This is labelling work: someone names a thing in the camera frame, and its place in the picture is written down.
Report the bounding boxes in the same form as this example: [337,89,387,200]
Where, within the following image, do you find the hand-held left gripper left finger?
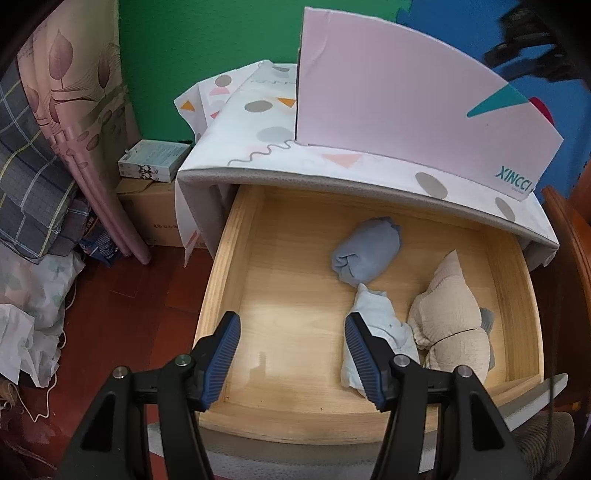
[58,311,242,480]

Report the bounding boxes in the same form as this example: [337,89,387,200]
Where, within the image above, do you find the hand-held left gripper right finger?
[344,312,539,480]

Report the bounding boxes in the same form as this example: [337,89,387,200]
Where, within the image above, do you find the light blue underwear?
[341,284,421,398]

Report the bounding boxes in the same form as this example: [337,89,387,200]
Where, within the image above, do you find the beige textured bra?
[407,249,491,384]

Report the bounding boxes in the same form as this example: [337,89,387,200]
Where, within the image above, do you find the wooden drawer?
[147,182,570,480]

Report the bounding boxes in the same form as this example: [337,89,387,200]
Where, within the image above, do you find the grey underwear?
[477,307,498,370]

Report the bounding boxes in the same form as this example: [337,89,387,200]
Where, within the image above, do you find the pink cardboard box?
[294,7,565,202]

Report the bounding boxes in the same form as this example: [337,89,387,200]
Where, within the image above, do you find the brown cardboard box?
[115,178,208,250]

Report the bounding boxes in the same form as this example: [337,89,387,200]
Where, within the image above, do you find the blue printed packet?
[78,228,124,269]

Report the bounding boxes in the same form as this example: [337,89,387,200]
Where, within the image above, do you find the white floral bedding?
[0,249,88,389]

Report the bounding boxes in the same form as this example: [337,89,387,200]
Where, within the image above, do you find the small white box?
[117,140,191,182]

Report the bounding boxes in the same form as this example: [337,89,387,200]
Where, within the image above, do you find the nightstand with patterned cover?
[174,60,559,269]

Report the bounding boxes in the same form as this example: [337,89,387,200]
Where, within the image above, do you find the grey plaid cloth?
[0,60,93,264]

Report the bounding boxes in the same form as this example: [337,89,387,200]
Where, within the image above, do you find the pink floral curtain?
[16,0,151,266]

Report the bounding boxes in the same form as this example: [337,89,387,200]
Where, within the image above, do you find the blue foam wall mat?
[402,0,591,195]

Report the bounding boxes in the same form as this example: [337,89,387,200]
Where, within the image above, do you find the person's beige corduroy trousers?
[508,412,576,480]

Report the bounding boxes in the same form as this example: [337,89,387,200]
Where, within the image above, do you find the green foam wall mat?
[117,0,306,144]

